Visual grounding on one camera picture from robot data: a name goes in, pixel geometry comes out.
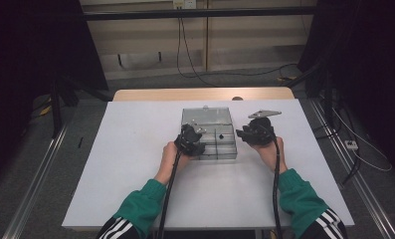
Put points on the small black floor strip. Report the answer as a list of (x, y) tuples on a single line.
[(80, 142)]

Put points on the white power strip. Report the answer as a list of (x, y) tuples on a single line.
[(351, 144)]

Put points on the black curtain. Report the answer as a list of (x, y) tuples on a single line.
[(374, 66), (26, 66)]

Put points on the person's left hand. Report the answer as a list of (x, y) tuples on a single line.
[(171, 156)]

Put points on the black wall hook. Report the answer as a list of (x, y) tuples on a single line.
[(159, 56), (119, 60)]

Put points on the white wall socket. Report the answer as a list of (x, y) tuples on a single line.
[(184, 3)]

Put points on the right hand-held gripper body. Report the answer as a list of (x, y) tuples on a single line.
[(261, 131)]

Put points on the black tripod stand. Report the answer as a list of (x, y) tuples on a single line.
[(55, 106)]

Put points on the aluminium floor rail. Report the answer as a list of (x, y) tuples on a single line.
[(351, 172), (36, 182)]

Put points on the wooden table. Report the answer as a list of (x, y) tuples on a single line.
[(185, 94)]

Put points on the person's right hand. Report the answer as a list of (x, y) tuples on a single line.
[(271, 152)]

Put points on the black metal stand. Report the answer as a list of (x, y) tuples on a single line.
[(327, 96)]

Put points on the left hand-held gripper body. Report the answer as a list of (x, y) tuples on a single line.
[(191, 144)]

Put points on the clear plastic compartment box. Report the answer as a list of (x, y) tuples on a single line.
[(218, 119)]

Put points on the black horizontal bar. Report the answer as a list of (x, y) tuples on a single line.
[(218, 12)]

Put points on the dark table grommet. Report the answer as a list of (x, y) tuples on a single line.
[(237, 98)]

